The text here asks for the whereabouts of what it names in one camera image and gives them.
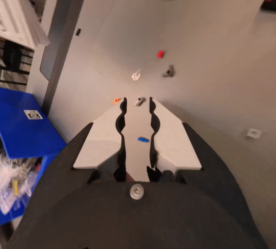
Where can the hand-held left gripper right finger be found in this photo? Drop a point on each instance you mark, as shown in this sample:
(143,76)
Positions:
(174,143)

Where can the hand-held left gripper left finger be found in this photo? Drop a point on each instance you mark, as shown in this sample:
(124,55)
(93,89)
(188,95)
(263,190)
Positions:
(101,145)

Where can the light grey lego connector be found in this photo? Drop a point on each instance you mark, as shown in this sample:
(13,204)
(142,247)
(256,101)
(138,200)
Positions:
(140,101)

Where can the blue lego pin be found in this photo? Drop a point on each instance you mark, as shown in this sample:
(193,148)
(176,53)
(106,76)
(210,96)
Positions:
(142,139)

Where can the orange lego piece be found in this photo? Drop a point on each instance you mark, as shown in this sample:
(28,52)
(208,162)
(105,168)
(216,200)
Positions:
(116,100)

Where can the black lego connector piece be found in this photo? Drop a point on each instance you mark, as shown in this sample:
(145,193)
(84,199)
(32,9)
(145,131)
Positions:
(168,72)

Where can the white square lego piece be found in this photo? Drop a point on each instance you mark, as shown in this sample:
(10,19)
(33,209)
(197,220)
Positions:
(254,133)

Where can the red lego piece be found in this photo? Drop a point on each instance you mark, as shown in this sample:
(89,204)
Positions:
(160,54)

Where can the clear bags of lego parts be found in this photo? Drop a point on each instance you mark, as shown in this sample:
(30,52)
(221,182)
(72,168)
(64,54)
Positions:
(13,180)

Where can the small black lego piece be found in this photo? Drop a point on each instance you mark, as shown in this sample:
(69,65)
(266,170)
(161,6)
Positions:
(78,31)

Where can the clear plastic scrap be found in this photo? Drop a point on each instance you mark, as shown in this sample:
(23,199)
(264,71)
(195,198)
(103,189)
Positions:
(135,74)

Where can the blue storage bin with tag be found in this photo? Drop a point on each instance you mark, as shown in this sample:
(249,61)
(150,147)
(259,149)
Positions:
(21,128)

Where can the stack of white booklets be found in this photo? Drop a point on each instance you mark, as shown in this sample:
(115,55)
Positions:
(15,16)

